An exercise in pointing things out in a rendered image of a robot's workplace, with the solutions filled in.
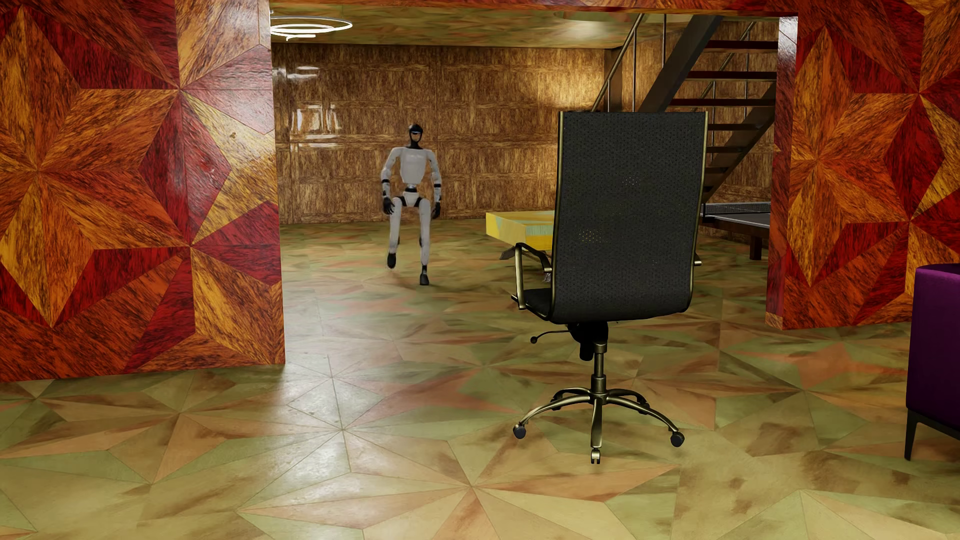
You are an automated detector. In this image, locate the yellow low table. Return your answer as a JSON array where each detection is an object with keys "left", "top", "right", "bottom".
[{"left": 485, "top": 210, "right": 556, "bottom": 253}]

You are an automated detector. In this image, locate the white humanoid robot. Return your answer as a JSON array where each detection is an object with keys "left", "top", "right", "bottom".
[{"left": 379, "top": 123, "right": 443, "bottom": 287}]

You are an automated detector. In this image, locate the black mesh office chair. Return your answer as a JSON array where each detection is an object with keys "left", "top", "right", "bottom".
[{"left": 499, "top": 110, "right": 709, "bottom": 466}]

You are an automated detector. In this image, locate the dark table tennis table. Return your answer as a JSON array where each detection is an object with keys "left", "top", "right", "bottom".
[{"left": 699, "top": 201, "right": 772, "bottom": 261}]

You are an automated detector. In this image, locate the dark staircase with railing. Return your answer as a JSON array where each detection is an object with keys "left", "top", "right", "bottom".
[{"left": 591, "top": 12, "right": 780, "bottom": 204}]

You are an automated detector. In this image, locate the purple upholstered armchair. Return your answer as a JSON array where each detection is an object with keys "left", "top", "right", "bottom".
[{"left": 903, "top": 263, "right": 960, "bottom": 462}]

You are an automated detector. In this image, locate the ring ceiling light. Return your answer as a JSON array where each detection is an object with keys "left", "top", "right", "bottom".
[{"left": 269, "top": 15, "right": 354, "bottom": 42}]

